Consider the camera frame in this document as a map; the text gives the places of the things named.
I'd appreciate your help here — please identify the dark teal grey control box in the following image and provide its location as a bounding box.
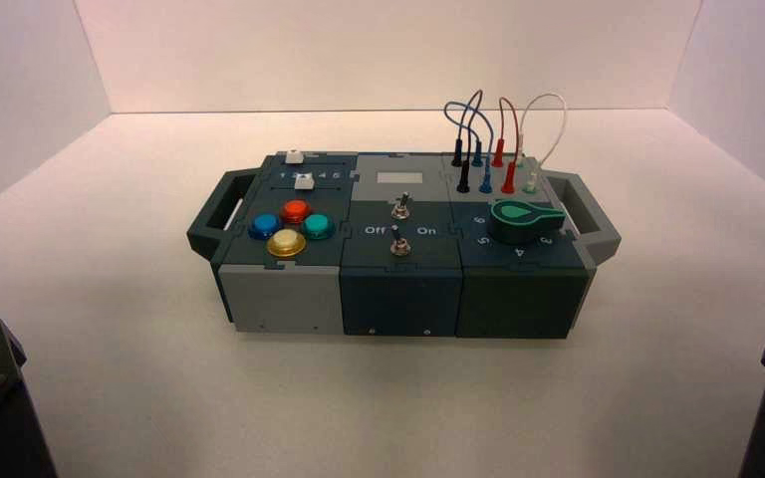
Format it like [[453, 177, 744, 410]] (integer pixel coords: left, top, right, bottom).
[[186, 149, 623, 341]]

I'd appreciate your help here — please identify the green round push button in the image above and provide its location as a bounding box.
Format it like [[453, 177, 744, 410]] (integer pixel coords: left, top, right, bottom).
[[300, 212, 337, 241]]

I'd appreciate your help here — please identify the red round push button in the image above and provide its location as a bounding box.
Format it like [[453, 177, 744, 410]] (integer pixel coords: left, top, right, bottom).
[[280, 198, 313, 226]]

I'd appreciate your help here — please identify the yellow round push button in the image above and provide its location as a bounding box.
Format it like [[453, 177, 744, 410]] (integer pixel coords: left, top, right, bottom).
[[266, 228, 307, 259]]

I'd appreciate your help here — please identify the blue round push button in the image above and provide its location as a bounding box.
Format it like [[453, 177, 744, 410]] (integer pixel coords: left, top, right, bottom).
[[248, 212, 284, 242]]

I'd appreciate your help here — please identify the green rotary selector knob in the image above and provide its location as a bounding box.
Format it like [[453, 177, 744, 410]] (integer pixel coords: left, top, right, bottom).
[[489, 200, 567, 247]]

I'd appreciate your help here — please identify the black jumper cable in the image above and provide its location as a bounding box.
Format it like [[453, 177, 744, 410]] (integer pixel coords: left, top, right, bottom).
[[450, 89, 486, 194]]

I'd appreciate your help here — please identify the blue jumper cable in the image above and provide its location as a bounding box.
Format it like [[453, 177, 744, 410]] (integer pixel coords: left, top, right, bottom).
[[443, 101, 496, 195]]

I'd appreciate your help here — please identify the red jumper cable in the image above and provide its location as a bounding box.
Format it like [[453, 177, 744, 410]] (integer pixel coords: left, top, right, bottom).
[[491, 97, 521, 195]]

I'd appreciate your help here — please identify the white jumper cable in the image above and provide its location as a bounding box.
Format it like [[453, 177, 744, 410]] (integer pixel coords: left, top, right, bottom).
[[513, 93, 567, 195]]

